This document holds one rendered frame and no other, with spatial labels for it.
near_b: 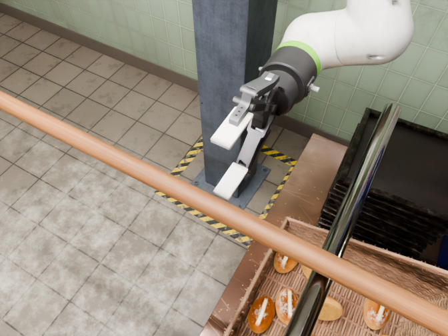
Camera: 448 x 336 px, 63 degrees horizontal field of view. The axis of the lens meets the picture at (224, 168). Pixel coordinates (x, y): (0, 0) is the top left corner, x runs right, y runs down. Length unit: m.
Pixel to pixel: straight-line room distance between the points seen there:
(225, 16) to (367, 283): 0.89
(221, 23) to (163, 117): 1.18
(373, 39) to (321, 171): 0.74
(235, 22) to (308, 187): 0.59
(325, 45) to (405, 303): 0.44
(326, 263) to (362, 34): 0.39
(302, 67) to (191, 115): 1.66
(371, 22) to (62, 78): 2.30
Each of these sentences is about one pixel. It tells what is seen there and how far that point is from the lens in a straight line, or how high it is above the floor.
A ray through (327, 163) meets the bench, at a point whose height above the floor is 0.58.
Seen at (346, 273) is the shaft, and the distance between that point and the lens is 0.48.
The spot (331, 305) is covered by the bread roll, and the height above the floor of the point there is 0.65.
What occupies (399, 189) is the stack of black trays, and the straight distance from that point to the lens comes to 1.00.
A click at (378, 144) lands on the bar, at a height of 1.17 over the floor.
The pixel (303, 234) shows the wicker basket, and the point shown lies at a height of 0.69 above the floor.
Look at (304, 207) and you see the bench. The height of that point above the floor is 0.58.
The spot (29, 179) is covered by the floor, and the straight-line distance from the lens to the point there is 2.23.
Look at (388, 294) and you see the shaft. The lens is 0.49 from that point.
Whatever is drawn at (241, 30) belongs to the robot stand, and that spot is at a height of 0.99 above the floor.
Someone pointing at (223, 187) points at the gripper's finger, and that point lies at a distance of 0.60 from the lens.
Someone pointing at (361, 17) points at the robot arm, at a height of 1.30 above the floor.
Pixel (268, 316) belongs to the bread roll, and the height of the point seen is 0.64.
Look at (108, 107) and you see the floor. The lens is 2.42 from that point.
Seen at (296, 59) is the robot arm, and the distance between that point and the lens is 0.66.
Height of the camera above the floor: 1.64
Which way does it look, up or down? 55 degrees down
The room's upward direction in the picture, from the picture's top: straight up
